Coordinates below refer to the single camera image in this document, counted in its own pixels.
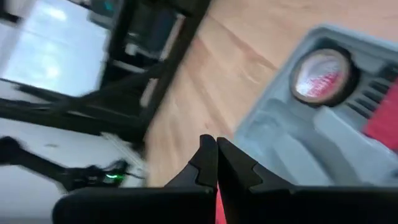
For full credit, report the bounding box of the black aluminium frame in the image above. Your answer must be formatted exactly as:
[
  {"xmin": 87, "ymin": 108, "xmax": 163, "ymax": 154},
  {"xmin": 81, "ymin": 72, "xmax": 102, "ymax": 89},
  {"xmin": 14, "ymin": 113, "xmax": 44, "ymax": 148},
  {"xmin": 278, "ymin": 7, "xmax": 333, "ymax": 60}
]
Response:
[{"xmin": 0, "ymin": 0, "xmax": 214, "ymax": 147}]

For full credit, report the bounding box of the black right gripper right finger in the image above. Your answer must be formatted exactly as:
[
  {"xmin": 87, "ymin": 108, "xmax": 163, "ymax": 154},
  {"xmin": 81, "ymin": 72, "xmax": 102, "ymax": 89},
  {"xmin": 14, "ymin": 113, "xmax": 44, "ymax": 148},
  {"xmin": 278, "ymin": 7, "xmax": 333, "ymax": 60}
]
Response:
[{"xmin": 216, "ymin": 135, "xmax": 398, "ymax": 224}]

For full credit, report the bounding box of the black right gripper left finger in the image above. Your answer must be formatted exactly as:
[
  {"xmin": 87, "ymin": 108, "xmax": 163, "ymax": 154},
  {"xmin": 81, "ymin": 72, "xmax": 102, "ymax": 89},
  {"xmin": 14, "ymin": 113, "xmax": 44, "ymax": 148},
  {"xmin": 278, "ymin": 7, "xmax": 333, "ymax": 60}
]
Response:
[{"xmin": 52, "ymin": 133, "xmax": 220, "ymax": 224}]

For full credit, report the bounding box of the grey plastic tool case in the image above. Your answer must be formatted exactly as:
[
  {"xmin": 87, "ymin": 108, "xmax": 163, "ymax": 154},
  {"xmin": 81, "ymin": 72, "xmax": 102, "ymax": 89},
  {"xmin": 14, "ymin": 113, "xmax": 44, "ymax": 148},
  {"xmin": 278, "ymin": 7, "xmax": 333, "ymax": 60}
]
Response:
[{"xmin": 233, "ymin": 24, "xmax": 398, "ymax": 187}]

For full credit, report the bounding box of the black tape roll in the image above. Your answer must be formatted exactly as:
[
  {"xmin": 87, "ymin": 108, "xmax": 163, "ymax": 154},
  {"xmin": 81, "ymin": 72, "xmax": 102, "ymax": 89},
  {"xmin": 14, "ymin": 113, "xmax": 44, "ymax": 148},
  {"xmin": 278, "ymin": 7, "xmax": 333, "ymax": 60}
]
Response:
[{"xmin": 289, "ymin": 46, "xmax": 361, "ymax": 107}]

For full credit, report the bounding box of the red hex key set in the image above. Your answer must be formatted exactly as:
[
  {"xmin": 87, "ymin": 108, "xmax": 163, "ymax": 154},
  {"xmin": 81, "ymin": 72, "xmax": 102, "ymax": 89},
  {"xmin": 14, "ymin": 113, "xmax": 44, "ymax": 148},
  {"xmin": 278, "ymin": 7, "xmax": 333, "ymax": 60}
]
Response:
[{"xmin": 343, "ymin": 63, "xmax": 398, "ymax": 153}]

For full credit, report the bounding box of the black device with green light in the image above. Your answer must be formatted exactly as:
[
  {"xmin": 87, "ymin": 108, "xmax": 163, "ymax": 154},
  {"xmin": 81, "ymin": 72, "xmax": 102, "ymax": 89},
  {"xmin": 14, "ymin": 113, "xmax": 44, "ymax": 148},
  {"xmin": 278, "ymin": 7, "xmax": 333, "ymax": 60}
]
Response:
[{"xmin": 67, "ymin": 160, "xmax": 137, "ymax": 189}]

